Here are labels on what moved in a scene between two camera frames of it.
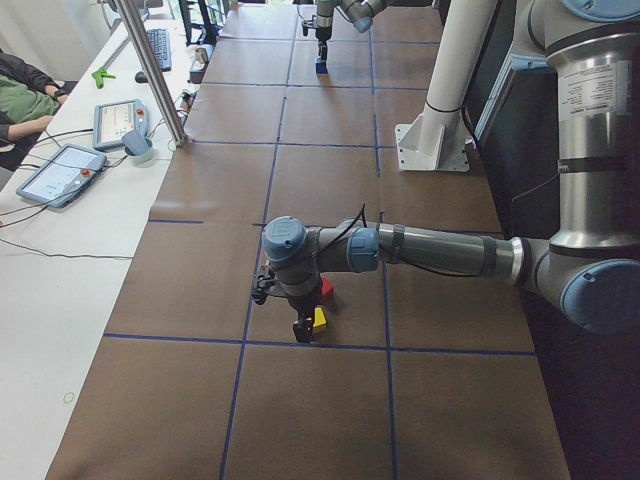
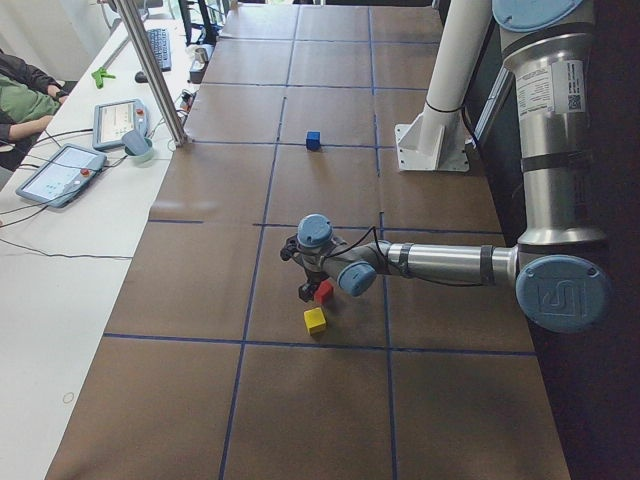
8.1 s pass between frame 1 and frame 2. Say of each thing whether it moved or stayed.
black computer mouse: stayed
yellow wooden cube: stayed
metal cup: stayed
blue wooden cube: moved
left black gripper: moved
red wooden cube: stayed
